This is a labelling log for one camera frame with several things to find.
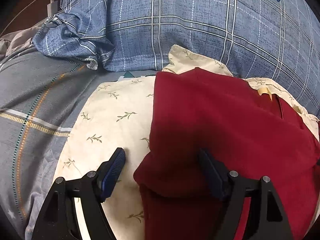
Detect red fleece garment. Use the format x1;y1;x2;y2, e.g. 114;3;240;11
133;68;319;239

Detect cream leaf-print pillow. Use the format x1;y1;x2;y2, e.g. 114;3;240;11
54;44;319;239

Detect grey patterned bed sheet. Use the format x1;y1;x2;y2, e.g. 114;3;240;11
1;51;155;239

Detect grey crumpled cloth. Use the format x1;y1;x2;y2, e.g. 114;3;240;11
1;18;47;60

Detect blue plaid pillow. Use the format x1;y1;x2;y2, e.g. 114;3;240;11
33;0;319;115

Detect white phone charger plug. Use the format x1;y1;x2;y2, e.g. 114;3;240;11
47;0;58;17

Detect white charger cable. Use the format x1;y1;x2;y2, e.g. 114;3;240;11
0;0;54;37

